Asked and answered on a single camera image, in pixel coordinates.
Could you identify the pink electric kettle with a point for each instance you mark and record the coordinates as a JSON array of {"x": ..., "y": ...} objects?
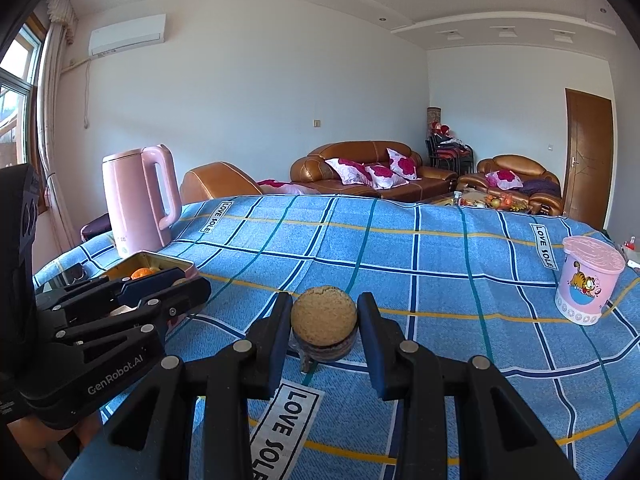
[{"x": 130, "y": 200}]

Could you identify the white pillow magenta flowers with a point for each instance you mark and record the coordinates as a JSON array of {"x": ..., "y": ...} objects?
[
  {"x": 504, "y": 180},
  {"x": 385, "y": 177},
  {"x": 402, "y": 162},
  {"x": 347, "y": 172}
]

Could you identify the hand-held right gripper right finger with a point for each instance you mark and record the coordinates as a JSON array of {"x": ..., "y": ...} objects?
[{"x": 371, "y": 347}]

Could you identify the pink tin box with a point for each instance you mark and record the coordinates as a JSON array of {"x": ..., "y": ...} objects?
[{"x": 170, "y": 262}]

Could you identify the purple cloth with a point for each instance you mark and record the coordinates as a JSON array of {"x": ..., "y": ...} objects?
[{"x": 540, "y": 186}]

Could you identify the fruit bowl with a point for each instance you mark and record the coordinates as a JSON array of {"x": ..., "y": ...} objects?
[{"x": 505, "y": 202}]

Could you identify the dark purple stool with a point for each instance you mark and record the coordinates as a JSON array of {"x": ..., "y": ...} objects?
[{"x": 96, "y": 227}]

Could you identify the brown leather armchair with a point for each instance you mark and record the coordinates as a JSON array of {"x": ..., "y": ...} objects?
[
  {"x": 215, "y": 182},
  {"x": 515, "y": 165}
]

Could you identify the stacked dark chairs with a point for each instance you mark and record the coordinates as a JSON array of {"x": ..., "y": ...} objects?
[{"x": 450, "y": 156}]

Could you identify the white air conditioner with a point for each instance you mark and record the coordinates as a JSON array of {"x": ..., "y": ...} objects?
[{"x": 127, "y": 35}]

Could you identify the brown wooden door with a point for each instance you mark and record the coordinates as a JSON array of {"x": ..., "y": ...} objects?
[{"x": 587, "y": 160}]

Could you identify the light curtain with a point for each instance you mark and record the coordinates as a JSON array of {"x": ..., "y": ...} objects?
[{"x": 55, "y": 110}]

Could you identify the small orange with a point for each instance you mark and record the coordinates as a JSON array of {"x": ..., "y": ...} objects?
[{"x": 142, "y": 273}]

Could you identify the long brown leather sofa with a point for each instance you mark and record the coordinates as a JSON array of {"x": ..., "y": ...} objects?
[{"x": 350, "y": 155}]

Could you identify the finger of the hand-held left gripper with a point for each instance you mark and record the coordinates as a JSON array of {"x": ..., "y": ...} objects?
[
  {"x": 185, "y": 295},
  {"x": 150, "y": 282}
]

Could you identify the pink blanket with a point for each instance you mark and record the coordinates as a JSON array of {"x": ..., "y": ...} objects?
[{"x": 287, "y": 187}]

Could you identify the blue plaid tablecloth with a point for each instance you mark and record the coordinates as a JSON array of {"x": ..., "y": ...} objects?
[{"x": 400, "y": 250}]

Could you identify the rolled patterned rug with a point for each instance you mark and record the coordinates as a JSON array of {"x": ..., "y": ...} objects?
[{"x": 433, "y": 120}]

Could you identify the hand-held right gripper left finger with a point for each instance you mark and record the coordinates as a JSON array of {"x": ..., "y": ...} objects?
[{"x": 282, "y": 340}]

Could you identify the air conditioner pipe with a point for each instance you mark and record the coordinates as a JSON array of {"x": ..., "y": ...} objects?
[{"x": 87, "y": 95}]

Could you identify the red bottle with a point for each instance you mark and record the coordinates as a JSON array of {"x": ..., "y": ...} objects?
[{"x": 631, "y": 246}]

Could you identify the pink cartoon bucket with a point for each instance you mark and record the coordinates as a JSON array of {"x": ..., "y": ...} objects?
[{"x": 585, "y": 285}]

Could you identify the red decoration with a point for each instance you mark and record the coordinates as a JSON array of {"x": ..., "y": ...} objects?
[{"x": 442, "y": 130}]

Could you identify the window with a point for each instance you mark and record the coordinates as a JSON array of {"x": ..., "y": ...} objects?
[{"x": 15, "y": 90}]

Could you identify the small black device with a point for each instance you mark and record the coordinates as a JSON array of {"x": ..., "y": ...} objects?
[{"x": 75, "y": 271}]

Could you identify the coffee table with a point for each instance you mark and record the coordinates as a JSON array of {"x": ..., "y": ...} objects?
[{"x": 450, "y": 200}]

